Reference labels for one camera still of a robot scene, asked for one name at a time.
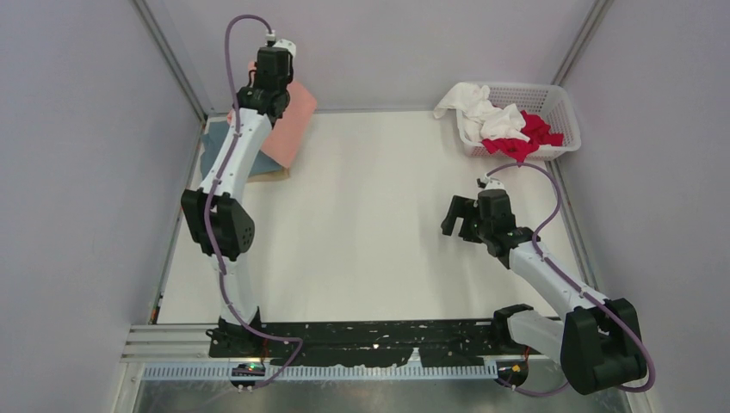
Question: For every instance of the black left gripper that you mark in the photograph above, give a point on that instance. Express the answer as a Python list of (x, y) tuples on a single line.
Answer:
[(287, 81)]

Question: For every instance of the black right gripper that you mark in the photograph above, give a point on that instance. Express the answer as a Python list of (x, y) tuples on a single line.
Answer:
[(466, 208)]

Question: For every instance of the peach pink t-shirt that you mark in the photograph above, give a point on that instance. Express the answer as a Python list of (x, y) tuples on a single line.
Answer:
[(280, 148)]

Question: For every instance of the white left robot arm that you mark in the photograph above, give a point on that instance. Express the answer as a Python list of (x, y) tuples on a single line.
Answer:
[(214, 211)]

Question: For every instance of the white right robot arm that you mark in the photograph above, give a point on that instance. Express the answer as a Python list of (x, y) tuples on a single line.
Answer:
[(595, 340)]

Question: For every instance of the blue folded t-shirt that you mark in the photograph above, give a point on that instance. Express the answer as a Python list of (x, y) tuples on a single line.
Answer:
[(212, 141)]

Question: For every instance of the tan folded t-shirt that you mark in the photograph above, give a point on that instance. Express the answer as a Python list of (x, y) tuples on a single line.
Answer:
[(273, 176)]

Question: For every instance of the white crumpled t-shirt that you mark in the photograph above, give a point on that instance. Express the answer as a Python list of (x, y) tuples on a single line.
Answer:
[(482, 119)]

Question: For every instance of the red t-shirt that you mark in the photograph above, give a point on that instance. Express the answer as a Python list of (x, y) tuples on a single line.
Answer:
[(538, 132)]

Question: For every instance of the white plastic laundry basket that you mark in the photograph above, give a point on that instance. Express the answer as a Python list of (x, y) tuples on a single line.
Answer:
[(551, 103)]

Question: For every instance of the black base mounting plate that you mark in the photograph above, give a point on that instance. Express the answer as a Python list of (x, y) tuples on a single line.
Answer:
[(438, 343)]

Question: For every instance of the aluminium frame rail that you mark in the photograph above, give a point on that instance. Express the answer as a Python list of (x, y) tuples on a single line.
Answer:
[(151, 24)]

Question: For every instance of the slotted cable duct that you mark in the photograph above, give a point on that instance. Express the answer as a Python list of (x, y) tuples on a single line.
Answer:
[(233, 371)]

